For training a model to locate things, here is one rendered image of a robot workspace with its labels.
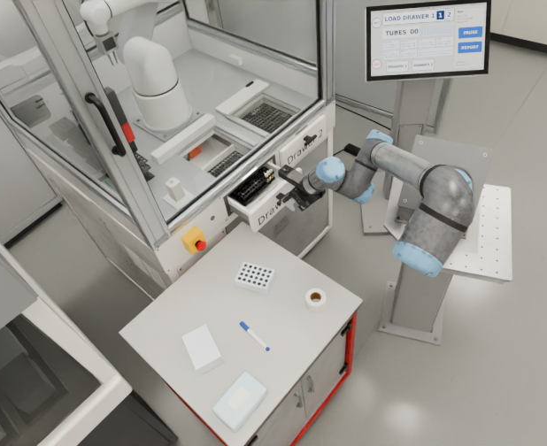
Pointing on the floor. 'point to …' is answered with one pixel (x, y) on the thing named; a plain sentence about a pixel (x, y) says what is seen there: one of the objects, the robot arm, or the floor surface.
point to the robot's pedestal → (421, 296)
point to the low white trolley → (263, 321)
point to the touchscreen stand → (402, 127)
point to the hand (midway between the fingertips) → (285, 197)
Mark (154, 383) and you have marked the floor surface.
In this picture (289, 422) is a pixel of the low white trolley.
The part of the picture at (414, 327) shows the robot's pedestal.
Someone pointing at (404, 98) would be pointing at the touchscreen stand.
